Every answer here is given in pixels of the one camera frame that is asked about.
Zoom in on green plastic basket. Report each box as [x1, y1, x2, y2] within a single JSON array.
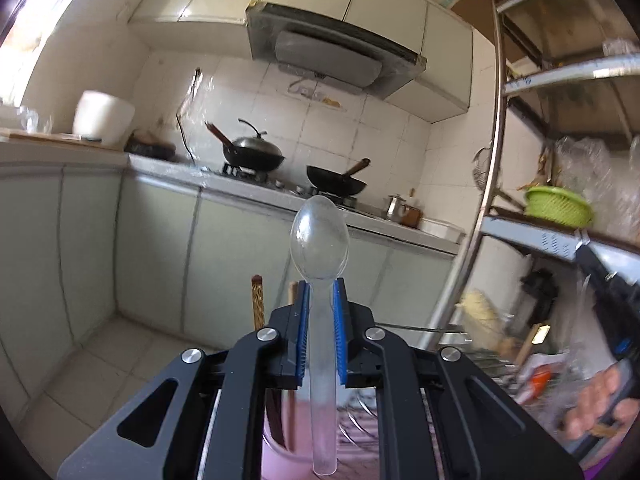
[[522, 186, 596, 227]]

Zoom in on wire strainer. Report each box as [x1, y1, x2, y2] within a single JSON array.
[[472, 147, 497, 194]]

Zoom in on metal storage shelf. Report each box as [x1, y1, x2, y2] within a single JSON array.
[[420, 0, 640, 361]]

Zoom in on steel wok lid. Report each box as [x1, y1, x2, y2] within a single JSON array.
[[231, 118, 284, 157]]

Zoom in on glass jar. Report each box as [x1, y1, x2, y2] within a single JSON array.
[[17, 105, 41, 134]]

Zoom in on black power cord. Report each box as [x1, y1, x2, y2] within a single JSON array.
[[176, 67, 202, 165]]

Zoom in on black appliance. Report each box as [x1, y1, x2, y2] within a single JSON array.
[[520, 269, 561, 327]]

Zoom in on dark chopstick with gold band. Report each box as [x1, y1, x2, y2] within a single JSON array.
[[249, 274, 287, 453]]

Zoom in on wooden cutting board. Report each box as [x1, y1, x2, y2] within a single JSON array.
[[0, 128, 104, 145]]

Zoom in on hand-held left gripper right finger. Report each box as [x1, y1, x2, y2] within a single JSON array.
[[332, 277, 584, 480]]

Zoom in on steel wire dish rack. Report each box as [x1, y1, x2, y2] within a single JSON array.
[[338, 321, 508, 461]]

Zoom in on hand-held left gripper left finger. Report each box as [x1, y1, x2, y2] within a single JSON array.
[[56, 279, 312, 480]]

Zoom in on clear plastic spoon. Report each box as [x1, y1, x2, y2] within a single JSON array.
[[290, 195, 351, 478]]

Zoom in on black wok with wooden handle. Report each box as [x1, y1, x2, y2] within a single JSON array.
[[306, 158, 372, 198]]

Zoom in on person's right hand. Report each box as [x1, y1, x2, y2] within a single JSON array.
[[565, 364, 632, 438]]

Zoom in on white rice cooker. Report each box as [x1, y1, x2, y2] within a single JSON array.
[[72, 90, 137, 149]]

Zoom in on clear plastic bag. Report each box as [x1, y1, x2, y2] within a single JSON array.
[[549, 134, 640, 243]]

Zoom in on steel range hood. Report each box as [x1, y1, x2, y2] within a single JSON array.
[[245, 2, 428, 101]]

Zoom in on small steel pot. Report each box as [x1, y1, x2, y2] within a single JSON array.
[[383, 193, 409, 221]]

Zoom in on black pan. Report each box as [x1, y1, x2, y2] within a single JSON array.
[[124, 132, 177, 162]]

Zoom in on gas stove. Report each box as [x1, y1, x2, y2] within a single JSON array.
[[207, 162, 362, 209]]

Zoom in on grey lower kitchen cabinets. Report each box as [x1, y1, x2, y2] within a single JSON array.
[[0, 154, 467, 411]]

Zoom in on kitchen window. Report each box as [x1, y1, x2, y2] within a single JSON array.
[[0, 0, 110, 111]]

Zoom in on pink plastic utensil holder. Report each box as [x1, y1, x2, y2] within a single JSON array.
[[261, 390, 382, 480]]

